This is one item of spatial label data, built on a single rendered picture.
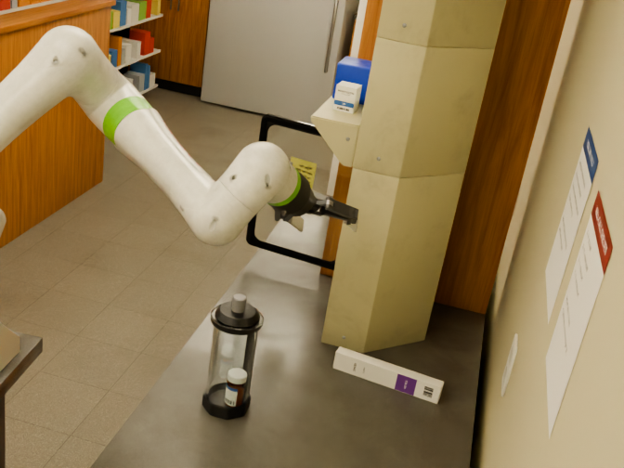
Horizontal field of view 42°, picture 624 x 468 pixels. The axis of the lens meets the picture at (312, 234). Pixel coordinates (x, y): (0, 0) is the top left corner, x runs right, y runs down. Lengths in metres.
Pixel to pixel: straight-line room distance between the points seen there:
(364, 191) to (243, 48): 5.26
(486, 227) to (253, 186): 0.91
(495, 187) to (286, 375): 0.77
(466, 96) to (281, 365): 0.76
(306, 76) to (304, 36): 0.33
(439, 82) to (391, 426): 0.76
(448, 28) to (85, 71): 0.76
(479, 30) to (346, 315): 0.74
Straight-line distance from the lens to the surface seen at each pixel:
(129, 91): 1.83
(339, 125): 1.86
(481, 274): 2.35
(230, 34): 7.11
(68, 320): 3.89
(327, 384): 1.93
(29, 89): 1.74
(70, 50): 1.73
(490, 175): 2.24
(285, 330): 2.11
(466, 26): 1.86
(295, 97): 7.04
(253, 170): 1.56
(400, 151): 1.85
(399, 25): 1.80
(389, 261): 1.97
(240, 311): 1.68
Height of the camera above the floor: 2.02
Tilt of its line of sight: 24 degrees down
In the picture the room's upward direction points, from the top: 9 degrees clockwise
